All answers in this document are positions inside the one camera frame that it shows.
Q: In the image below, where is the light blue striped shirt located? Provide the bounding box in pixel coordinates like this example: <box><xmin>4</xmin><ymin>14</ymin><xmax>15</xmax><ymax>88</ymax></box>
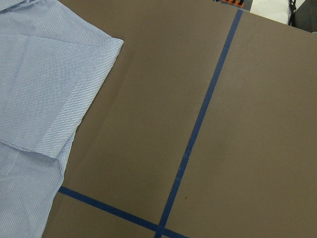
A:
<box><xmin>0</xmin><ymin>0</ymin><xmax>124</xmax><ymax>238</ymax></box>

